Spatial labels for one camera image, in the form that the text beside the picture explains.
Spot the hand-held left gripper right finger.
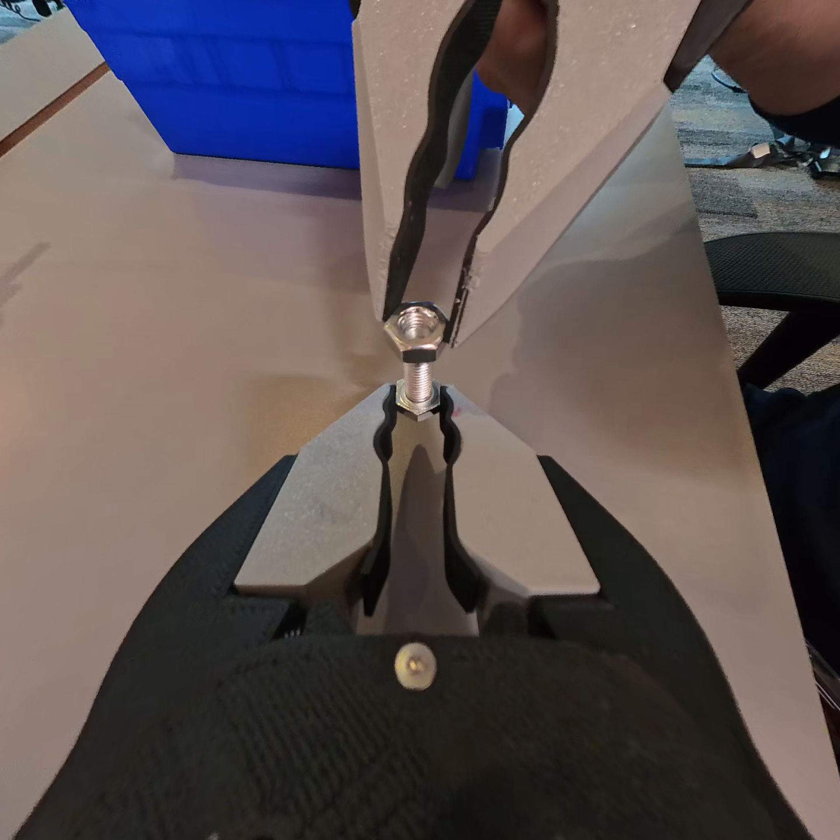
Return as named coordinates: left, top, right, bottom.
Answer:
left=438, top=386, right=601, bottom=614

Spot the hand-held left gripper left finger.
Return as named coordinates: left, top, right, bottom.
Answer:
left=234, top=384, right=399, bottom=618

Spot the silver hex nut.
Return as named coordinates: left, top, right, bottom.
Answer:
left=383, top=301, right=451, bottom=366

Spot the person's black chair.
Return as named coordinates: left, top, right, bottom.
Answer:
left=702, top=233, right=840, bottom=388

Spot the silver bolt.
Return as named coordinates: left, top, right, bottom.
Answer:
left=394, top=357, right=442, bottom=421

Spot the blue plastic bin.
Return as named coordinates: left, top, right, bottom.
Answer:
left=66, top=0, right=513, bottom=181

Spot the person's right forearm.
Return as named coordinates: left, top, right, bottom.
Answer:
left=748, top=95, right=840, bottom=145

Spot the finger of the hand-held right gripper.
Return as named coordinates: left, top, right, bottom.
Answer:
left=448, top=0, right=702, bottom=350
left=351, top=0, right=505, bottom=322

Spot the person's right hand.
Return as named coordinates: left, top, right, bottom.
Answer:
left=478, top=0, right=840, bottom=118

